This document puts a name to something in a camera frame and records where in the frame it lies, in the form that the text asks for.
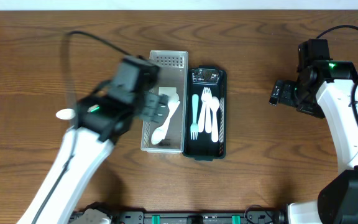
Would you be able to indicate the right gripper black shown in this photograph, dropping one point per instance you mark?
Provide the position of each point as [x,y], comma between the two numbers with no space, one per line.
[277,93]

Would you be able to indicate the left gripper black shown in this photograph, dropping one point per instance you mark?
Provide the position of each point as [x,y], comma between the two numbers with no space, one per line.
[150,106]

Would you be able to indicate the white spoon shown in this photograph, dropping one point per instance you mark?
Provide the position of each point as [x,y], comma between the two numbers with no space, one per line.
[173,104]
[214,108]
[159,133]

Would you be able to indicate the pale blue plastic fork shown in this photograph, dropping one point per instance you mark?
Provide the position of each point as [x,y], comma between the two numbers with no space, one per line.
[194,125]

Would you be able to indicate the white fork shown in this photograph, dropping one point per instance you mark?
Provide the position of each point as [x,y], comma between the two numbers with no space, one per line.
[208,112]
[201,120]

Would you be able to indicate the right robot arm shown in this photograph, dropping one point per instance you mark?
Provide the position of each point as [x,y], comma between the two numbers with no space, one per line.
[325,89]

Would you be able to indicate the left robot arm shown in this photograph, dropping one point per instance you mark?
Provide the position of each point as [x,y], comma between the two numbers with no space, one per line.
[100,119]

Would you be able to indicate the clear perforated plastic basket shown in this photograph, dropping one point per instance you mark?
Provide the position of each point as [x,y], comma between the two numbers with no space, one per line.
[166,136]

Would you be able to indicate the black perforated plastic basket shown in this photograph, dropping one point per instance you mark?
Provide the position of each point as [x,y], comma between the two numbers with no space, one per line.
[203,149]

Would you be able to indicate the white spoon horizontal left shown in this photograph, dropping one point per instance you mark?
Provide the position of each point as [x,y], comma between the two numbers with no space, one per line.
[65,114]

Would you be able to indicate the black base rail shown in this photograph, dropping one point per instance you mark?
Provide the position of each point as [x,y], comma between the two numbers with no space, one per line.
[101,213]

